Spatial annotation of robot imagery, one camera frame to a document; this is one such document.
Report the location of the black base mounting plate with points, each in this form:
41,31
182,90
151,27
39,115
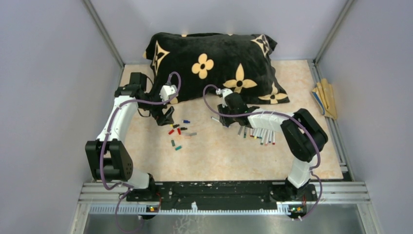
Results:
223,195

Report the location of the folded tan cloth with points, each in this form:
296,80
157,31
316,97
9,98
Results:
323,95

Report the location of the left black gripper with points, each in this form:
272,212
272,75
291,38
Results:
164,114

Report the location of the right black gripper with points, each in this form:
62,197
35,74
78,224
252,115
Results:
225,121

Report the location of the white marker pink cap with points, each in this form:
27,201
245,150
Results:
267,138

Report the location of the dark green pen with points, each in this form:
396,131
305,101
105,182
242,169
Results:
262,137

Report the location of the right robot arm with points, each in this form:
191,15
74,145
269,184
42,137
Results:
304,136

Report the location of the aluminium front rail frame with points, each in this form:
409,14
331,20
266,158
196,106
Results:
328,193

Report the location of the black floral pillow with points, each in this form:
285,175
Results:
240,63

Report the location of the white cable duct strip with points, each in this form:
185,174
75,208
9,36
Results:
140,209

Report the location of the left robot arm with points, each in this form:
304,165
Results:
107,155

